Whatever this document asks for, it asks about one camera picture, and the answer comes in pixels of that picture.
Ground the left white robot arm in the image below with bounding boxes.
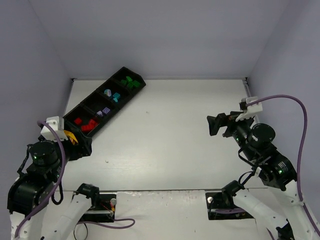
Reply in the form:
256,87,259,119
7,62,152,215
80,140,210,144
7,132,100,240

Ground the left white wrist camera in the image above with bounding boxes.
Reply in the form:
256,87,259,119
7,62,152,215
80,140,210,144
40,116,68,142

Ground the lavender lego brick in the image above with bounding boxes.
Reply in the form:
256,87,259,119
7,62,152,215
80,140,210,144
102,107,111,115

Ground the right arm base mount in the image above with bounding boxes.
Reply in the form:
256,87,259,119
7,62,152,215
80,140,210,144
205,191,254,221

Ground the green sloped lego brick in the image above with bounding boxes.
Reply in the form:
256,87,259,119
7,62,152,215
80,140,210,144
120,76,133,85

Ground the black sectioned sorting tray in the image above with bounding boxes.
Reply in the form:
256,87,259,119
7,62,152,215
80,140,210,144
63,66,146,138

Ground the purple cable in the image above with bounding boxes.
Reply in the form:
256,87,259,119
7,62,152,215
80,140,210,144
246,94,320,236
14,120,136,240

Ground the long red lego brick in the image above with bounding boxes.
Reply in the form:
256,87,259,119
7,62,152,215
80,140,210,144
80,119,99,133

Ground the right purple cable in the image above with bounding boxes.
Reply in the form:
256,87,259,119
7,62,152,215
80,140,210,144
246,94,320,236

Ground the teal curved lego piece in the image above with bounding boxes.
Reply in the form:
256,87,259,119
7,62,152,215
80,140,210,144
112,92,121,103

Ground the small yellow stack lego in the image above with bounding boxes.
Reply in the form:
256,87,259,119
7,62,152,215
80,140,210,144
64,130,79,145

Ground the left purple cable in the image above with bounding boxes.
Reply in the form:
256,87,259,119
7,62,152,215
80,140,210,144
14,120,136,240

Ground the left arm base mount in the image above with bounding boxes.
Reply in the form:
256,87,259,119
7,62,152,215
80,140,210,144
79,192,117,223

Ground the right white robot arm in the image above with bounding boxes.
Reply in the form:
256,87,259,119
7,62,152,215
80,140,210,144
206,111,320,240

